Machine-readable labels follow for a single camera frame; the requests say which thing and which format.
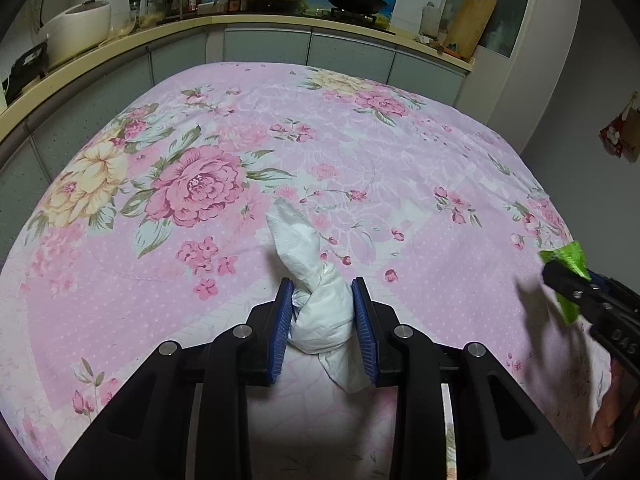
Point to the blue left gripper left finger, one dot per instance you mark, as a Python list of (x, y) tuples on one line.
[(279, 323)]

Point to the black wok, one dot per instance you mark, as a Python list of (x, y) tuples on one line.
[(363, 7)]

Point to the person's right hand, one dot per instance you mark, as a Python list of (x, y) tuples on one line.
[(613, 402)]

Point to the hanging red cloth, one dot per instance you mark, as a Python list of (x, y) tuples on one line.
[(613, 136)]

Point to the green snack wrapper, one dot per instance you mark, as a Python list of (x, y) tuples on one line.
[(565, 271)]

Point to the hanging brown board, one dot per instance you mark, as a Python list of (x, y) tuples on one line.
[(631, 135)]

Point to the pink floral tablecloth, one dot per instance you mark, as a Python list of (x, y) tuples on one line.
[(186, 205)]

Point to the black countertop appliance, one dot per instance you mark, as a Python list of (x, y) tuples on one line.
[(29, 67)]

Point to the wooden cutting board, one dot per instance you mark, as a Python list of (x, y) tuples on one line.
[(467, 27)]

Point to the white rice cooker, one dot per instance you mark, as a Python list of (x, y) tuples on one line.
[(75, 30)]

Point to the white knotted plastic bag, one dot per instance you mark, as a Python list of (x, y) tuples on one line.
[(323, 322)]

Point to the white plastic bottle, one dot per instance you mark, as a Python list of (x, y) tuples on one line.
[(430, 20)]

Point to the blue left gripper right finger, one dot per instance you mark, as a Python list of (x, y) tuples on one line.
[(364, 323)]

